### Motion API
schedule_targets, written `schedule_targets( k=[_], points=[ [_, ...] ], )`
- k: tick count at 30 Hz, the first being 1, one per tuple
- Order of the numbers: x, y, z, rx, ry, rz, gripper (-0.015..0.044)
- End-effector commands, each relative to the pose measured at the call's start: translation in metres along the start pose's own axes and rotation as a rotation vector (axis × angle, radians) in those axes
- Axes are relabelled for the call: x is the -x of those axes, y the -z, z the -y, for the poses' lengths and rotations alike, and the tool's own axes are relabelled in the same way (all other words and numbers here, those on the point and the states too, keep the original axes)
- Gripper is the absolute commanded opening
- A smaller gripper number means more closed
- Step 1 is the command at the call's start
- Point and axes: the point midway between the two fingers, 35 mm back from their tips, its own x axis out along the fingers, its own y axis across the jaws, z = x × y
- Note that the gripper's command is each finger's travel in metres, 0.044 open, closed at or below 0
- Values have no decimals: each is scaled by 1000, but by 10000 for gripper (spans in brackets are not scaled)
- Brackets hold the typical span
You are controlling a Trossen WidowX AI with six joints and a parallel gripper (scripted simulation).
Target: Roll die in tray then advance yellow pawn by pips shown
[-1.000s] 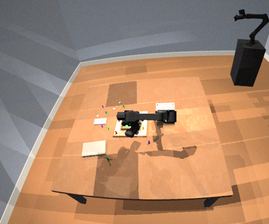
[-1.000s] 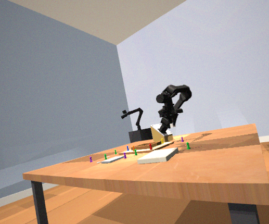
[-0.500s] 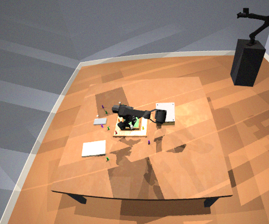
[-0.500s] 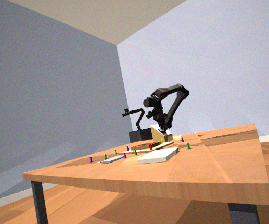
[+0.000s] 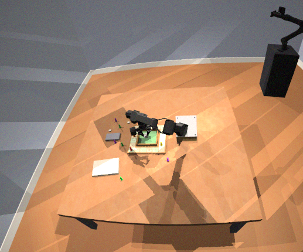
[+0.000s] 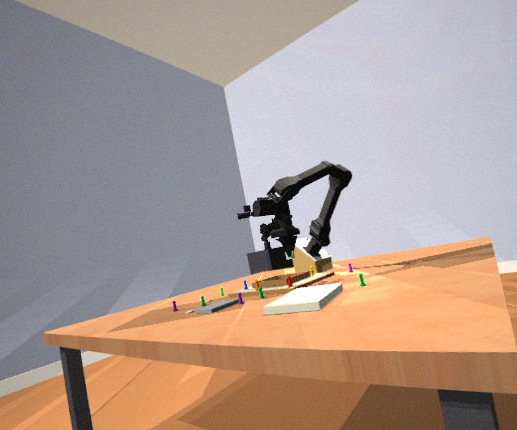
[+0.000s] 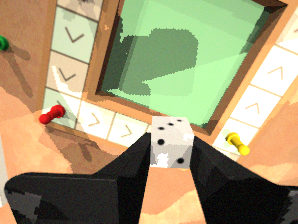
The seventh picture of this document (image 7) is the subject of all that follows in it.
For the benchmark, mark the yellow game pawn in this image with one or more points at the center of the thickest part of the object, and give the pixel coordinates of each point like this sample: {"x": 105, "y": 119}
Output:
{"x": 234, "y": 139}

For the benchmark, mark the green pawn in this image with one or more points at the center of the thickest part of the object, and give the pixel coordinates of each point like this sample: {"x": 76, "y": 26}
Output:
{"x": 4, "y": 44}

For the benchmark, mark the red pawn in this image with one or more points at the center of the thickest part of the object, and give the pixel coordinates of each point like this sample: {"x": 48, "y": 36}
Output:
{"x": 57, "y": 111}

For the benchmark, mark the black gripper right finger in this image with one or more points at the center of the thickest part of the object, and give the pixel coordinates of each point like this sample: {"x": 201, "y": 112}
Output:
{"x": 230, "y": 193}

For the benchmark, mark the white die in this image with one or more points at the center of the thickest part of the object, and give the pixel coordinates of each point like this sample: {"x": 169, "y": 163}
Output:
{"x": 171, "y": 142}

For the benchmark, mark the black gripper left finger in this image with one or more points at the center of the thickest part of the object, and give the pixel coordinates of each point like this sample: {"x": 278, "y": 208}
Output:
{"x": 112, "y": 195}

